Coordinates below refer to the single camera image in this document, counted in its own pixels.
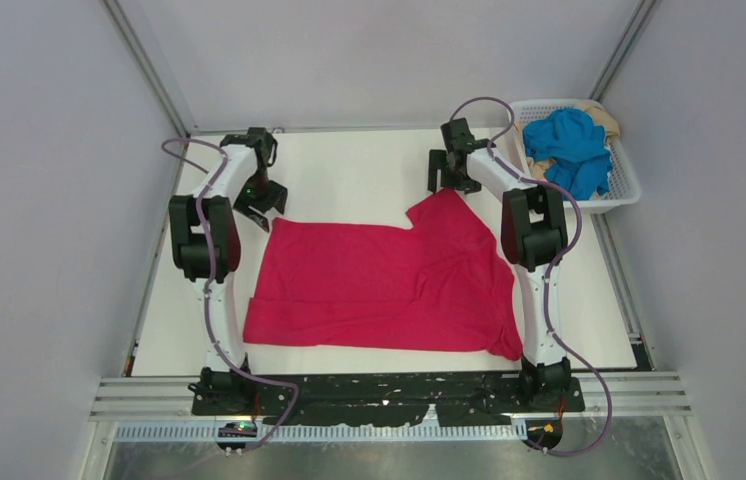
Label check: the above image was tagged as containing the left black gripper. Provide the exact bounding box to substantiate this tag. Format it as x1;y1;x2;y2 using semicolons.
233;169;288;232

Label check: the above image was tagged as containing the pink t shirt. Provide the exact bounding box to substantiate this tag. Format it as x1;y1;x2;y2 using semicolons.
243;190;523;361

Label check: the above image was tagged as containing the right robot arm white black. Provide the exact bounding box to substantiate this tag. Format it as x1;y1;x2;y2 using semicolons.
428;118;572;411

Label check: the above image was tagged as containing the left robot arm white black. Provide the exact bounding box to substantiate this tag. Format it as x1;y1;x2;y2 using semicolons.
168;127;299;414

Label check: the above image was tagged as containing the white plastic basket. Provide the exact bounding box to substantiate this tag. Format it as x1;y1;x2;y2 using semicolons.
511;99;642;214

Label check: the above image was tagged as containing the blue t shirt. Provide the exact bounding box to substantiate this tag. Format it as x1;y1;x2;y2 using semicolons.
523;108;613;201

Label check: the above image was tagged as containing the beige t shirt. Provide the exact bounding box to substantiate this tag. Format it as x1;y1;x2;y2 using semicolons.
511;99;620;149

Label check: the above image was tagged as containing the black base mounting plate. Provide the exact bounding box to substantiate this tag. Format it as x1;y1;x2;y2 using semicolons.
188;369;585;427

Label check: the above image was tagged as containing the aluminium frame rail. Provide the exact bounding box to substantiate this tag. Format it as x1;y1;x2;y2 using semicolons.
90;371;693;421

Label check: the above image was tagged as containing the white slotted cable duct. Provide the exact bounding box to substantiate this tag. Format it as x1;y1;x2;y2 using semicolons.
114;420;527;443

